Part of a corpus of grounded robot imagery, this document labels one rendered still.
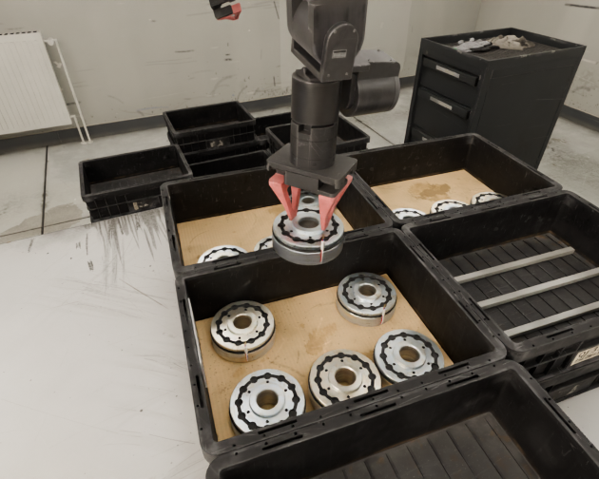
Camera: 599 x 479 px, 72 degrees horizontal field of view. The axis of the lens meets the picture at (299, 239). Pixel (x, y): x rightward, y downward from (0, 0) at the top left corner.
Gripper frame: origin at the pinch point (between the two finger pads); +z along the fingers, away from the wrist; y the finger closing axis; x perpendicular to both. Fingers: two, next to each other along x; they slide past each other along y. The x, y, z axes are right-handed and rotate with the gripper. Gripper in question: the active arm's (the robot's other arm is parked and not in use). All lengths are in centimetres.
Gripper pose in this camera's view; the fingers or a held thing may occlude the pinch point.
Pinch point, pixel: (308, 219)
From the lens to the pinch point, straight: 58.4
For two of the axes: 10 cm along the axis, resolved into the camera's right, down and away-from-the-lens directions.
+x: -4.5, 5.3, -7.2
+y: -8.9, -3.0, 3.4
